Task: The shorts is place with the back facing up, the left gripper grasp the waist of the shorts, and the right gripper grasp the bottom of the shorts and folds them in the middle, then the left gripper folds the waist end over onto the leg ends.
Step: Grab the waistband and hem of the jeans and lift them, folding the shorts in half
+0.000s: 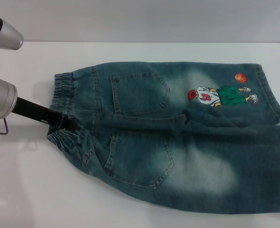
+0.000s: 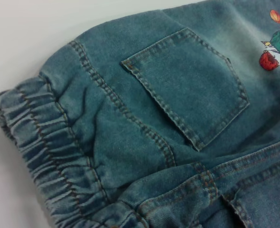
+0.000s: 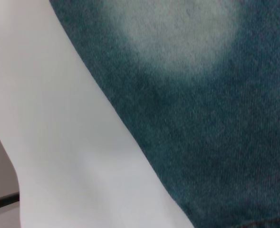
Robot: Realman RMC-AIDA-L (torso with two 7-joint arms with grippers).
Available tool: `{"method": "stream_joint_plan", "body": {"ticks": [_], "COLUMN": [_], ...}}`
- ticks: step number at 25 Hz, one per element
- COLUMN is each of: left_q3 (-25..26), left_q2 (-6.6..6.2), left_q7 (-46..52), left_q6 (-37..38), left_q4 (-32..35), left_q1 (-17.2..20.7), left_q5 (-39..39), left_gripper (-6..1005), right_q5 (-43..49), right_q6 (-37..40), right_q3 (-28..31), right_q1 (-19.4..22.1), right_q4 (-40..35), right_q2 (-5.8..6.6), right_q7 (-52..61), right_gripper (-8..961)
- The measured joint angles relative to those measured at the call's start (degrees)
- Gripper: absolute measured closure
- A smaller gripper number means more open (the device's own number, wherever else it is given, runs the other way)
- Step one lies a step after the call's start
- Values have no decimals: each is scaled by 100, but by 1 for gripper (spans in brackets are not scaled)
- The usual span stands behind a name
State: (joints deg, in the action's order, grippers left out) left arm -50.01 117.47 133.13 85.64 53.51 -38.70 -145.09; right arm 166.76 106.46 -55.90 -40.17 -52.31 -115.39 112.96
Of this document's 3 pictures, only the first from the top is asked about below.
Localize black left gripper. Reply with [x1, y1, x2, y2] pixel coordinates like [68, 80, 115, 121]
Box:
[12, 95, 80, 133]

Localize blue denim shorts with cartoon print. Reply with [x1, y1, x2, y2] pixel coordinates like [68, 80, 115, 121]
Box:
[46, 61, 280, 214]

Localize white tablecloth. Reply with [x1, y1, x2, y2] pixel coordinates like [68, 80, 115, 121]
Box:
[0, 40, 280, 228]

